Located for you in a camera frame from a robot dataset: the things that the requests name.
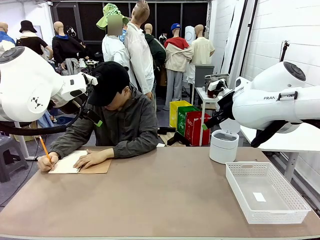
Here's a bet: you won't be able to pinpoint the black floor stand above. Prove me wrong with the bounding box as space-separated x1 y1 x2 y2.
158 126 192 148

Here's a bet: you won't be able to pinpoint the red recycling bin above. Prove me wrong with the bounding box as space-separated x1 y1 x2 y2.
184 111 213 147

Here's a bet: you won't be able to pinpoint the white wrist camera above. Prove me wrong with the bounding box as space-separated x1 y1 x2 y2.
207 78 228 93
80 71 99 87

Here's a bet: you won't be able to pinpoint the yellow pencil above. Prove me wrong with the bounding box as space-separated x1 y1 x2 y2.
38 135 53 165

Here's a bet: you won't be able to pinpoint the white perforated plastic basket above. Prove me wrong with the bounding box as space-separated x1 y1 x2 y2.
225 161 312 225

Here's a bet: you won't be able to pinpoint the white label in basket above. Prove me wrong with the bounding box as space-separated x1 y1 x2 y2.
252 191 267 203

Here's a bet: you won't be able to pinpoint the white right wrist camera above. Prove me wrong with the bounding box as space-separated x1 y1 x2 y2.
207 78 228 93

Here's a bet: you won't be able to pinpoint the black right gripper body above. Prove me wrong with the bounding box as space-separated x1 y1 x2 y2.
215 90 236 121

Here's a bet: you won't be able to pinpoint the mannequin in red beige jacket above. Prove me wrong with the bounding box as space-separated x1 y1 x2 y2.
163 23 195 111

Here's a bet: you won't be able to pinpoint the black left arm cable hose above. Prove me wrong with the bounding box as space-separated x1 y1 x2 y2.
0 86 91 137

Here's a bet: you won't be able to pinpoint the grey jacket of seated person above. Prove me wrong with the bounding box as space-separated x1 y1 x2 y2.
48 86 160 160

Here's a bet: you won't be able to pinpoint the black baseball cap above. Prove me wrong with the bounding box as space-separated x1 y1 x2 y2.
87 61 131 107

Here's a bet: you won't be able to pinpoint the black wall pipe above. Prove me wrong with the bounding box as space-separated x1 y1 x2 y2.
228 0 249 75
242 0 259 81

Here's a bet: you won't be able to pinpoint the small white side table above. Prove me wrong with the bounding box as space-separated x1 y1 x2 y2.
194 86 221 123

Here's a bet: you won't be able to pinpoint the white board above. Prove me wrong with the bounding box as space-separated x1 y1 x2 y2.
33 24 44 38

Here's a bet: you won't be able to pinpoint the blue cloth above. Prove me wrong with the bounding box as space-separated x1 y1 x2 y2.
37 109 55 128

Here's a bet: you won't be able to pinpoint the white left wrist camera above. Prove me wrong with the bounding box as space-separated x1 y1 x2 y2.
80 71 99 87

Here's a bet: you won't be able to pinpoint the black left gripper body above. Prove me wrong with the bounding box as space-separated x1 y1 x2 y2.
58 98 89 116

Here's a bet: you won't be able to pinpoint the mannequin in white shirt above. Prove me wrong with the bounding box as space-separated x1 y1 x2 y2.
101 13 132 76

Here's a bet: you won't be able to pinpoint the person's left hand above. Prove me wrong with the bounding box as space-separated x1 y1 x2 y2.
72 147 115 170

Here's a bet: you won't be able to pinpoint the person's left forearm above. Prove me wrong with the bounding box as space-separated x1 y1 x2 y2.
112 138 158 159

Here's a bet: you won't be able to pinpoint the green checked sun hat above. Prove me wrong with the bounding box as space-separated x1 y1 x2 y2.
96 2 130 31

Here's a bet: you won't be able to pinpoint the black bucket hat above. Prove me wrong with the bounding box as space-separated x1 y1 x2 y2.
19 20 38 34

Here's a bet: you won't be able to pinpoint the mannequin in dark green hoodie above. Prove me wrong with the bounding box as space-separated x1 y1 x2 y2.
144 23 167 87

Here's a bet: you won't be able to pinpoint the person's right forearm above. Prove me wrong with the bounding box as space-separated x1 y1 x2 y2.
48 129 87 160

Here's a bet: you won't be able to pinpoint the mannequin in blue white top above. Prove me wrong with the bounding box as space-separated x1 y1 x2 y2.
0 21 17 52

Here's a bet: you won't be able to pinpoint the white round trash can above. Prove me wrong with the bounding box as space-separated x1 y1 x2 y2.
209 118 241 165

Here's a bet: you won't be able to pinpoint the person's right hand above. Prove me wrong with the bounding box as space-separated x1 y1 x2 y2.
37 151 60 173

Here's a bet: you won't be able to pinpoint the yellow recycling bin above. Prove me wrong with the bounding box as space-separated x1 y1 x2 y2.
169 100 193 130

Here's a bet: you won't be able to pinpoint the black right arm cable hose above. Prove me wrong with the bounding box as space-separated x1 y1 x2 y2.
250 119 320 149

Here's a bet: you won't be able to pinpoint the stacked metal containers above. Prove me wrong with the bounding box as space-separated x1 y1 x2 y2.
204 73 230 87

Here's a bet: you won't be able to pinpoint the mannequin in black hoodie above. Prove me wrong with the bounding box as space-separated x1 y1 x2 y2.
51 21 87 76

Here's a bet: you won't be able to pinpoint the mannequin in beige shirt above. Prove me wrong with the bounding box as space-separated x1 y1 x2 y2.
191 24 216 66

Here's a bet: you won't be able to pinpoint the large white side table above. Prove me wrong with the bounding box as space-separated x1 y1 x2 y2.
239 122 320 183

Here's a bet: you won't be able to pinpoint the spiral notebook with brown cover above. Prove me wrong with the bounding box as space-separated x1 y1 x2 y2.
48 149 113 175

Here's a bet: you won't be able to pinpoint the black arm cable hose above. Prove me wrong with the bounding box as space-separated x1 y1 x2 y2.
0 86 91 137
250 119 320 149

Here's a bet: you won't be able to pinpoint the green recycling bin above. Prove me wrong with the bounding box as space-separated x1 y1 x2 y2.
176 105 201 138

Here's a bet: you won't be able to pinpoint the white oval object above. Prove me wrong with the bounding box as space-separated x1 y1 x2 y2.
184 25 196 46

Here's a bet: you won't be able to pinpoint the tall brown-haired mannequin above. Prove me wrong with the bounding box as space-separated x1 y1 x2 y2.
124 0 157 113

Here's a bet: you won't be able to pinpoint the mannequin in black top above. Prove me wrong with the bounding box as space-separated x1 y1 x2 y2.
15 20 54 61

